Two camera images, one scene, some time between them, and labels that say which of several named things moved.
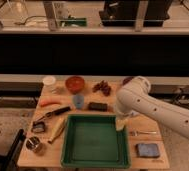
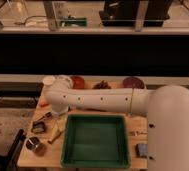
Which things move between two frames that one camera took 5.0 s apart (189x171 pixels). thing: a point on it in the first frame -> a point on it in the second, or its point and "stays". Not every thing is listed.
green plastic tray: [93, 141] stays
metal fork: [135, 132] stays
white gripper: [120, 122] -> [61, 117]
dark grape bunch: [102, 86] stays
